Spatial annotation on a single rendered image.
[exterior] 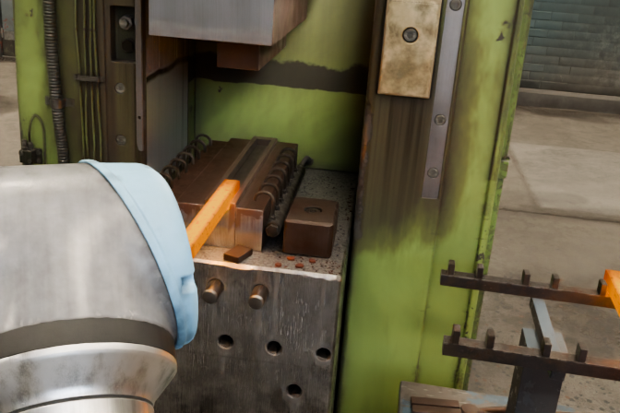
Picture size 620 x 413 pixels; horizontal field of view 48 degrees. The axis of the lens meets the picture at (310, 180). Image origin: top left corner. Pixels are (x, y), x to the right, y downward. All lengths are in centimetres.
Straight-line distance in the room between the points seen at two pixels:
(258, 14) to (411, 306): 64
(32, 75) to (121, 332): 108
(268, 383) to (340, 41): 76
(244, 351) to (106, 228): 88
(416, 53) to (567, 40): 603
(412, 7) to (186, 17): 37
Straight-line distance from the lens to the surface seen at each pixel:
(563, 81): 727
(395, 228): 132
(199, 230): 105
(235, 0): 111
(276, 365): 125
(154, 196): 40
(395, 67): 122
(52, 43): 137
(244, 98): 164
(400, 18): 121
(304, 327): 120
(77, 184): 41
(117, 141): 138
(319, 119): 162
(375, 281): 137
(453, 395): 133
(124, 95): 135
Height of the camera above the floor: 144
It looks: 19 degrees down
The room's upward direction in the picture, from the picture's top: 4 degrees clockwise
